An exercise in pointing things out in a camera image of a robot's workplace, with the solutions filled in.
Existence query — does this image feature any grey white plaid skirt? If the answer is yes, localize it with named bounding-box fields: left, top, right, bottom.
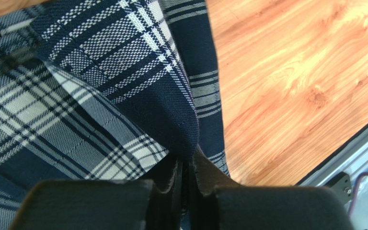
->
left=0, top=0, right=230, bottom=230

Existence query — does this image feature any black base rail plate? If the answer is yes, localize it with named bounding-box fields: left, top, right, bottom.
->
left=295, top=108, right=368, bottom=205

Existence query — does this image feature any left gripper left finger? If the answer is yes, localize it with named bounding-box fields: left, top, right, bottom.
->
left=10, top=155, right=183, bottom=230

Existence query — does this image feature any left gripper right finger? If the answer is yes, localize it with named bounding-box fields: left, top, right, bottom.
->
left=189, top=149, right=353, bottom=230

